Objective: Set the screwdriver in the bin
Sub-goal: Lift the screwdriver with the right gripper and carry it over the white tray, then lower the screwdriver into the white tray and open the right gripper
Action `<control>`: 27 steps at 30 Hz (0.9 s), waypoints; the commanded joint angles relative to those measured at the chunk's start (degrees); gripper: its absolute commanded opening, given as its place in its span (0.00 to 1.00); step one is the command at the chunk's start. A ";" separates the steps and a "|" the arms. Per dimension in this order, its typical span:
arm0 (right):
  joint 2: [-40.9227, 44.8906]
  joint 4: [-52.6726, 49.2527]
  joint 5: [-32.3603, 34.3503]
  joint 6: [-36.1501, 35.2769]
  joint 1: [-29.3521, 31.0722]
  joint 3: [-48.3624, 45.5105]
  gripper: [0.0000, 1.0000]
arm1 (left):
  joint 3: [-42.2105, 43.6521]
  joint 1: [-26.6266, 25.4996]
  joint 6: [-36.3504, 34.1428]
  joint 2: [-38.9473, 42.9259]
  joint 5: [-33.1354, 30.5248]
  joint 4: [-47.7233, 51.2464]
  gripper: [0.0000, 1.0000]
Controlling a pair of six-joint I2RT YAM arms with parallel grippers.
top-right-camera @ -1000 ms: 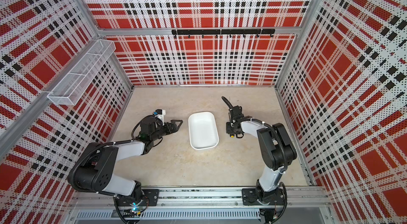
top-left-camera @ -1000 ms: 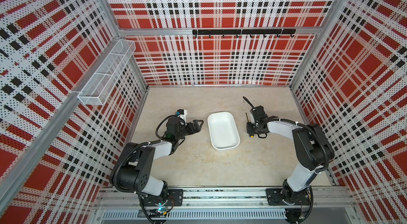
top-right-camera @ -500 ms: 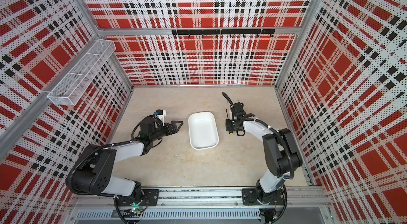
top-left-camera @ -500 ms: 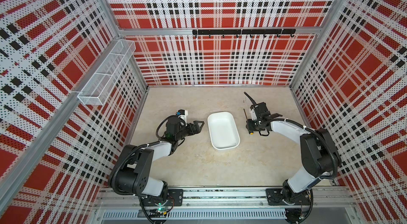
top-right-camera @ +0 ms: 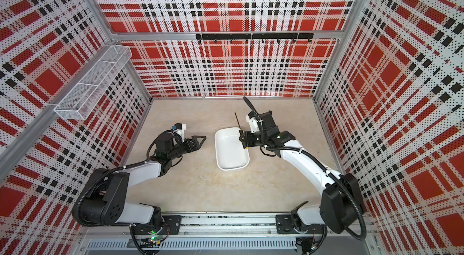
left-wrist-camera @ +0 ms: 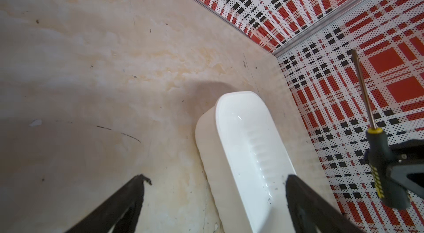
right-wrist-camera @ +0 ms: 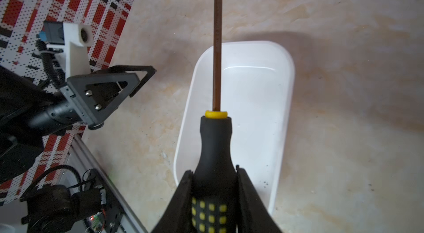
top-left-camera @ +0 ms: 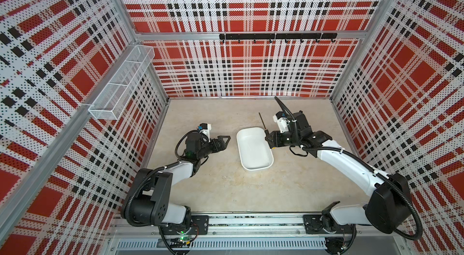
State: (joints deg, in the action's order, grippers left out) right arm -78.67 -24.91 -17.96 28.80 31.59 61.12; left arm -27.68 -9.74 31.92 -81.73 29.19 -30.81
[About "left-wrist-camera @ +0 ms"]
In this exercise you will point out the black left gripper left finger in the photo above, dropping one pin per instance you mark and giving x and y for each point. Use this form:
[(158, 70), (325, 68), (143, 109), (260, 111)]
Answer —
[(119, 213)]

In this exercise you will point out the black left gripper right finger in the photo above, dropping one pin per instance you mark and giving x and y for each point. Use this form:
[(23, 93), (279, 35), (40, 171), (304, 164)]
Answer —
[(310, 213)]

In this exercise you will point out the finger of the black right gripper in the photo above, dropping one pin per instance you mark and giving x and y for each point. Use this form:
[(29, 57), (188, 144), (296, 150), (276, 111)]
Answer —
[(408, 170)]

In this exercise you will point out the black yellow screwdriver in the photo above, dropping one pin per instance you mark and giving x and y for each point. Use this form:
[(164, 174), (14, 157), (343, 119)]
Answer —
[(380, 155)]

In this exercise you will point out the white plastic bin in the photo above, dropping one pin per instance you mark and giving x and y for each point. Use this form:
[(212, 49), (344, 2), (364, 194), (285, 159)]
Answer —
[(246, 164)]

